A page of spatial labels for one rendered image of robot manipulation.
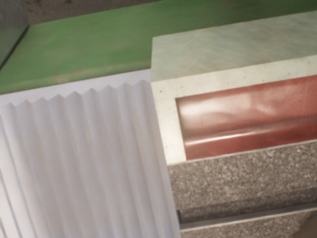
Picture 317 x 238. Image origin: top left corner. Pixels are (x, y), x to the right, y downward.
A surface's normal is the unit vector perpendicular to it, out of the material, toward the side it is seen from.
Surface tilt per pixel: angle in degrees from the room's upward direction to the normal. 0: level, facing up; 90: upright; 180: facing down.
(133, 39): 90
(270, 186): 0
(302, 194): 2
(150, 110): 61
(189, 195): 1
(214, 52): 90
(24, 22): 90
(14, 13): 90
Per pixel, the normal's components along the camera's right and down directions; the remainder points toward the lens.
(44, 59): -0.18, -0.90
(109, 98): 0.86, 0.04
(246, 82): 0.00, 0.39
